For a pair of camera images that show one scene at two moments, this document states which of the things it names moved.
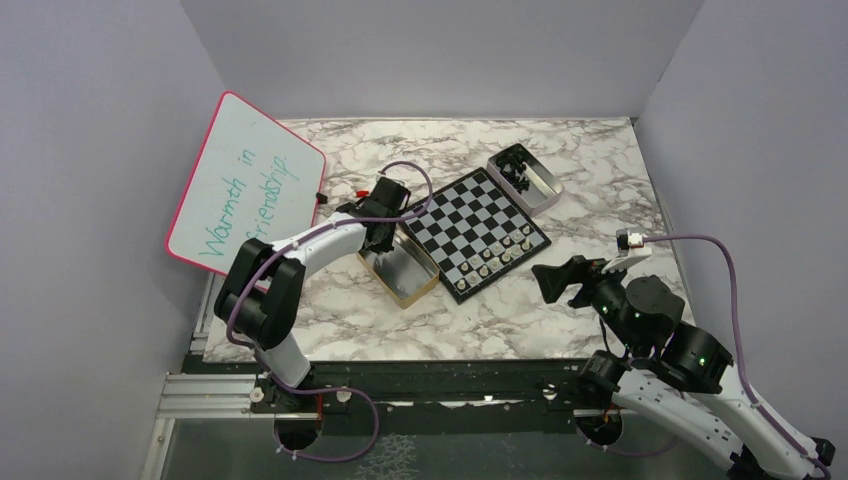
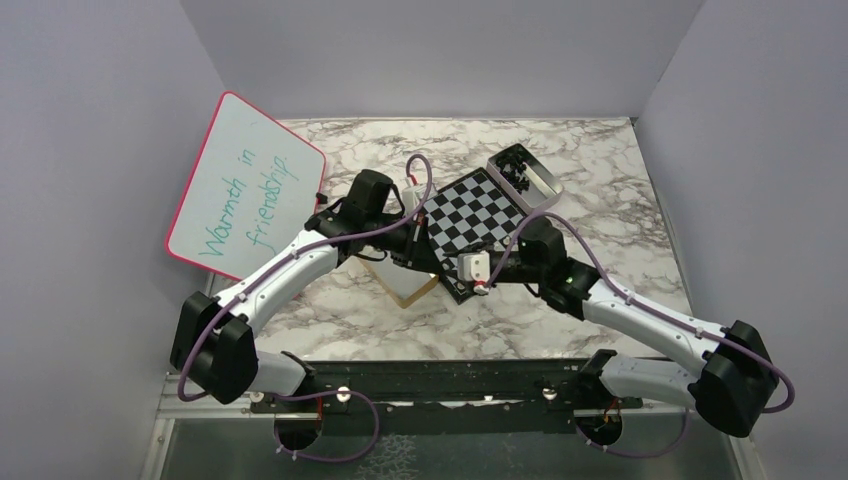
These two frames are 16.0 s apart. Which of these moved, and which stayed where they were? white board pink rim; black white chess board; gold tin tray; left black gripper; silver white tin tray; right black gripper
Moved: left black gripper; right black gripper
Stayed: gold tin tray; white board pink rim; black white chess board; silver white tin tray
